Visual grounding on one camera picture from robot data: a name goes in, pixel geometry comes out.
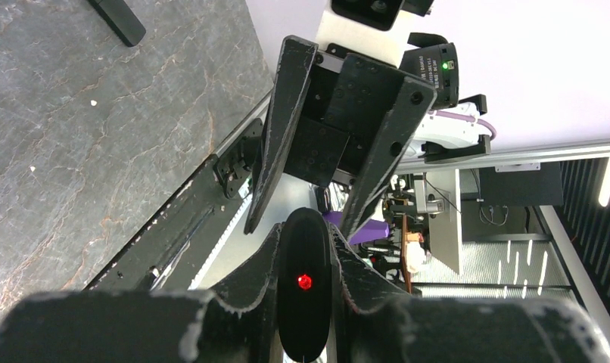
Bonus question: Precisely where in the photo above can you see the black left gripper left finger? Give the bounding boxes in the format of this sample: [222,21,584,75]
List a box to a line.
[210,223,283,313]

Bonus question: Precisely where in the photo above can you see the black remote with buttons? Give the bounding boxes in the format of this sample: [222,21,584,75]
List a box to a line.
[277,208,331,362]

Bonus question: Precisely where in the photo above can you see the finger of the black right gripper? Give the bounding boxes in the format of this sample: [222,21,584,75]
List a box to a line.
[339,76,437,238]
[244,35,318,234]

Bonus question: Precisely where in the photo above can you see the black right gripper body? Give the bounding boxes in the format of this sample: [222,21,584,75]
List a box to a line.
[282,44,409,187]

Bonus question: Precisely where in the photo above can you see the purple plastic part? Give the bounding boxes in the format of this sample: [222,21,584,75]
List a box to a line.
[322,211,390,245]

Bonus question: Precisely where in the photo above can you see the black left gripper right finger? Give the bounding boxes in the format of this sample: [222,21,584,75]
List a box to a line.
[327,222,411,314]

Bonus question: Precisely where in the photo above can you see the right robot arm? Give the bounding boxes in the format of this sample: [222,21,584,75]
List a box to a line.
[244,33,461,237]

